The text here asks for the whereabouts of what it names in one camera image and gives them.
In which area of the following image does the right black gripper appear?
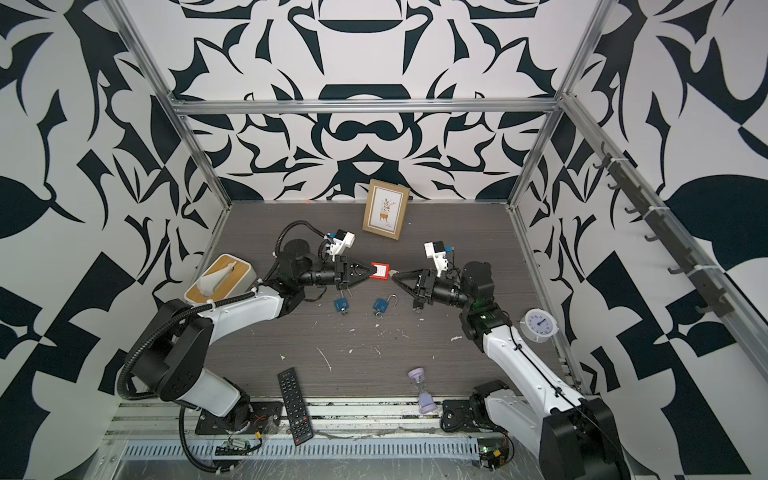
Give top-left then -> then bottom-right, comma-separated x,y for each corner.
396,271 -> 477,314

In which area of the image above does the red padlock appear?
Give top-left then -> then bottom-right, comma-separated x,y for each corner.
370,262 -> 390,281

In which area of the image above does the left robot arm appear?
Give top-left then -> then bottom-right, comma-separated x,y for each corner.
116,230 -> 376,430

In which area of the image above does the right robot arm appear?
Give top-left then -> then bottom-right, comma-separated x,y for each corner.
392,261 -> 631,479

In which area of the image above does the blue padlock left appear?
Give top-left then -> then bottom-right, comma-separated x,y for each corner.
334,298 -> 350,315

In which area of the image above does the blue padlock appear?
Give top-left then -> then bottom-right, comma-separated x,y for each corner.
334,298 -> 350,315
373,294 -> 398,316

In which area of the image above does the blue padlock middle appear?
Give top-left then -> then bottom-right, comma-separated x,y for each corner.
373,294 -> 398,316

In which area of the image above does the purple hourglass timer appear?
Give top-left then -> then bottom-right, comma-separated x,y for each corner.
408,367 -> 437,415

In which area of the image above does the white round clock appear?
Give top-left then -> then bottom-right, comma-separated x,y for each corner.
520,308 -> 559,343

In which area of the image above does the tissue box wooden lid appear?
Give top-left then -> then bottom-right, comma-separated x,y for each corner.
182,254 -> 257,306

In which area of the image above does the black remote control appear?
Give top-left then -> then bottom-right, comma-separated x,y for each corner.
277,368 -> 314,446

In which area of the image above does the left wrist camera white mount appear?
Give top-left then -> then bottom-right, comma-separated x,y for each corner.
320,229 -> 355,260

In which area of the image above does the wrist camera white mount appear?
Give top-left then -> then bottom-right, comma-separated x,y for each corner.
424,241 -> 452,278
320,229 -> 355,260

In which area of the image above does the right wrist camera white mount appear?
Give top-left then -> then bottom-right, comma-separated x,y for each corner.
424,241 -> 452,278

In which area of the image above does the wooden picture frame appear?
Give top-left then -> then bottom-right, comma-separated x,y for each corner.
362,180 -> 411,240

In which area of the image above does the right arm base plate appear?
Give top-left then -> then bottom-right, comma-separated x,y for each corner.
440,398 -> 493,433

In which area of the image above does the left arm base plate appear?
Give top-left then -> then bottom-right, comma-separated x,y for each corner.
195,401 -> 283,435

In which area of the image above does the white cable duct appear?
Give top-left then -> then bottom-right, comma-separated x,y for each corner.
122,437 -> 481,461

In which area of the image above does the wall hook rack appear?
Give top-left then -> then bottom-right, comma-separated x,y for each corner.
596,152 -> 735,318

